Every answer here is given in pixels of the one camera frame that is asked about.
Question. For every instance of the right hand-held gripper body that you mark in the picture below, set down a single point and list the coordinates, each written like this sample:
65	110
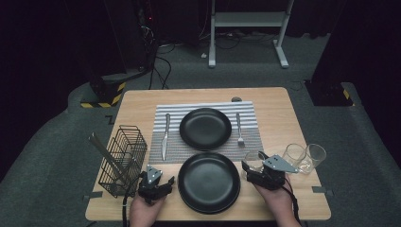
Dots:
271	178

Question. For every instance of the grey round table grommet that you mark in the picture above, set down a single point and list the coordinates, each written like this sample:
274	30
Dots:
236	99

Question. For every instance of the black stand base striped edge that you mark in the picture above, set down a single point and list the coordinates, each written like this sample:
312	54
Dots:
105	90
327	94

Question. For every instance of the person's right hand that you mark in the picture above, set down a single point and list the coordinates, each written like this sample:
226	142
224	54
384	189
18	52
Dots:
277	203

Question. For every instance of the white metal stand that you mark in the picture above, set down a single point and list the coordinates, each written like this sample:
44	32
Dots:
249	19

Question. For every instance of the person's left hand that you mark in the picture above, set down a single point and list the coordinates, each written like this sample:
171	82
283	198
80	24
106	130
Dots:
143	214

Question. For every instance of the small white plug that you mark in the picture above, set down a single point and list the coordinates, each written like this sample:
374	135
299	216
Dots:
204	55

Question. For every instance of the grey metal utensil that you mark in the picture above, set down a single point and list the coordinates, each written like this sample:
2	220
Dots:
100	145
97	151

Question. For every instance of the grey striped placemat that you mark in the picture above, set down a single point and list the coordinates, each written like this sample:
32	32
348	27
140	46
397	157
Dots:
252	135

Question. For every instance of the grey tape strip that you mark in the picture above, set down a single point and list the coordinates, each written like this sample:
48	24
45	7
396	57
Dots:
93	195
321	190

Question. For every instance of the black equipment rack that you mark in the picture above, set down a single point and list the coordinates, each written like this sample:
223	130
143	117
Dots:
145	38

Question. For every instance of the silver fork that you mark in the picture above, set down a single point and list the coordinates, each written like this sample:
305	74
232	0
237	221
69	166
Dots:
239	129

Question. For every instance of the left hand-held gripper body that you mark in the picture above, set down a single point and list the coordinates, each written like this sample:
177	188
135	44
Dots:
151	190

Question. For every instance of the silver table knife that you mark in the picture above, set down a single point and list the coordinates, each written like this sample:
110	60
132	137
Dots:
165	138

